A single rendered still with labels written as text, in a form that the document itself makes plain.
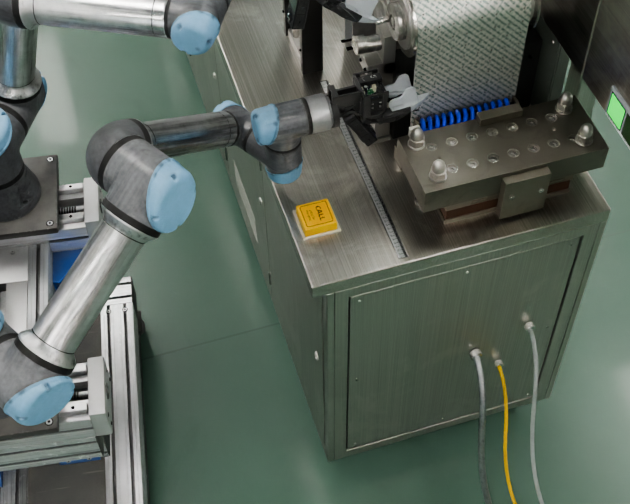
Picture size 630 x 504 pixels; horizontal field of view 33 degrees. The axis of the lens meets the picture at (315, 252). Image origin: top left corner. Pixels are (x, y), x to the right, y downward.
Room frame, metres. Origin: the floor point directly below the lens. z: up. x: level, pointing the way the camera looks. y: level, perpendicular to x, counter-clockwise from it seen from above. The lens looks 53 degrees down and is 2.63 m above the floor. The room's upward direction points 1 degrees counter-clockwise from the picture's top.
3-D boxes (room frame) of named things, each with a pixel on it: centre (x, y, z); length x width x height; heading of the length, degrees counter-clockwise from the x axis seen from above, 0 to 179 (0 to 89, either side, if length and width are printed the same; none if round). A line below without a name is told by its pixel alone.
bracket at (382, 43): (1.64, -0.14, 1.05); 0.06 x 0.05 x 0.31; 106
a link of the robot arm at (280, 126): (1.48, 0.06, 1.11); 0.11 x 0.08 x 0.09; 106
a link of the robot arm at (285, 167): (1.49, 0.07, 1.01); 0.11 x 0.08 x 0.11; 47
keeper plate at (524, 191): (1.40, -0.43, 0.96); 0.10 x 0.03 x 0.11; 106
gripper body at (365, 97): (1.52, -0.09, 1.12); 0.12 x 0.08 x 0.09; 106
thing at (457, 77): (1.59, -0.32, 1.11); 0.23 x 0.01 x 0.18; 106
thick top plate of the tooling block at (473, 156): (1.48, -0.39, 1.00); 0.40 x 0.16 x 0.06; 106
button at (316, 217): (1.39, 0.00, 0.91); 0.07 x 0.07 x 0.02; 16
